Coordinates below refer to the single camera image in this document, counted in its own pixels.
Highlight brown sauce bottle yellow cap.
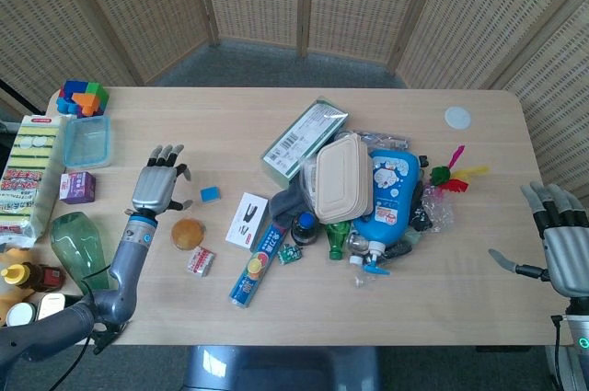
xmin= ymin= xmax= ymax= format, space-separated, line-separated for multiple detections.
xmin=0 ymin=261 xmax=66 ymax=293

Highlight yellow green sponge pack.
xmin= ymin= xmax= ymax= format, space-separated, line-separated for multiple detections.
xmin=0 ymin=114 xmax=71 ymax=249

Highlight white cream bottle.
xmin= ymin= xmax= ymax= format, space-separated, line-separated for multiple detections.
xmin=35 ymin=291 xmax=71 ymax=321

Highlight white lidded jar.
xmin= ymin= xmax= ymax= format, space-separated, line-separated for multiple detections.
xmin=5 ymin=302 xmax=39 ymax=328

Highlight beige stacked lunch containers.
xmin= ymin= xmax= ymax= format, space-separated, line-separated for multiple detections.
xmin=313 ymin=133 xmax=375 ymax=226

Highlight black plastic brush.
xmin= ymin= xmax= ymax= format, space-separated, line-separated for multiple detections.
xmin=383 ymin=178 xmax=434 ymax=262

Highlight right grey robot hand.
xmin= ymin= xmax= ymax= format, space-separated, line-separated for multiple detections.
xmin=488 ymin=180 xmax=589 ymax=300

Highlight green white cardboard box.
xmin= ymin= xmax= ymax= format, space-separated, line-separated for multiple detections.
xmin=260 ymin=95 xmax=351 ymax=190

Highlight black cable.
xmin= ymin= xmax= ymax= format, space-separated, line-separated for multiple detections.
xmin=549 ymin=314 xmax=566 ymax=391
xmin=45 ymin=263 xmax=114 ymax=391

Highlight clear blue-rimmed food container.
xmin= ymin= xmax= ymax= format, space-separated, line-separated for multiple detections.
xmin=62 ymin=114 xmax=114 ymax=170

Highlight clear water bottle white cap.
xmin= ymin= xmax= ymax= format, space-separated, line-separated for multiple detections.
xmin=347 ymin=230 xmax=375 ymax=267

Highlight blue cling film roll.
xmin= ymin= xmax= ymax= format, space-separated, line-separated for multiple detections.
xmin=228 ymin=221 xmax=290 ymax=310

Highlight purple white small carton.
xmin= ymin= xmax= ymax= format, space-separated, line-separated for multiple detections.
xmin=58 ymin=170 xmax=98 ymax=206

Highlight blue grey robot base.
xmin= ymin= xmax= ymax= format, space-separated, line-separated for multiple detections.
xmin=182 ymin=343 xmax=384 ymax=391

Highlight dark cola bottle blue cap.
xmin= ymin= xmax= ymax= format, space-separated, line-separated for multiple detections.
xmin=290 ymin=211 xmax=320 ymax=247

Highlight large empty green bottle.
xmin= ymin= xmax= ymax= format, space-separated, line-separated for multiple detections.
xmin=49 ymin=211 xmax=117 ymax=293

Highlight red white wrapped snack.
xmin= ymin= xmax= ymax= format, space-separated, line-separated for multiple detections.
xmin=185 ymin=245 xmax=217 ymax=278

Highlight small green patterned packet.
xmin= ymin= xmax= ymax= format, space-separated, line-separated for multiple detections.
xmin=276 ymin=243 xmax=305 ymax=268

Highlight white round table grommet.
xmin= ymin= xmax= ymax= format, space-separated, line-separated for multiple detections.
xmin=443 ymin=105 xmax=473 ymax=131

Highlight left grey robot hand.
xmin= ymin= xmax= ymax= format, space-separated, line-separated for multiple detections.
xmin=124 ymin=144 xmax=195 ymax=222

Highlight small green soda bottle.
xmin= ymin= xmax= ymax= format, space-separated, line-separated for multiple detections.
xmin=325 ymin=220 xmax=353 ymax=262

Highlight colourful block puzzle cube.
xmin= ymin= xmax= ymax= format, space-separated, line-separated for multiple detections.
xmin=55 ymin=78 xmax=111 ymax=119

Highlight white stapler box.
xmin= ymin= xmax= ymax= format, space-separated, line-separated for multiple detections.
xmin=224 ymin=191 xmax=270 ymax=252

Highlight clear bagged white packet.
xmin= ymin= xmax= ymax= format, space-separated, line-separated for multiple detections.
xmin=340 ymin=129 xmax=411 ymax=152

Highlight colourful feather shuttlecock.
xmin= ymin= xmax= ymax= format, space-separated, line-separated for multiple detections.
xmin=429 ymin=144 xmax=491 ymax=195

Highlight orange jelly cup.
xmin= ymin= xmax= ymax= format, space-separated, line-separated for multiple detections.
xmin=170 ymin=217 xmax=207 ymax=252

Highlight grey sock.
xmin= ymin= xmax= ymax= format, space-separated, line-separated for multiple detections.
xmin=268 ymin=181 xmax=315 ymax=232

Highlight blue Doraemon pump bottle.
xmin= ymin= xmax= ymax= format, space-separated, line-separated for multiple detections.
xmin=352 ymin=148 xmax=422 ymax=277

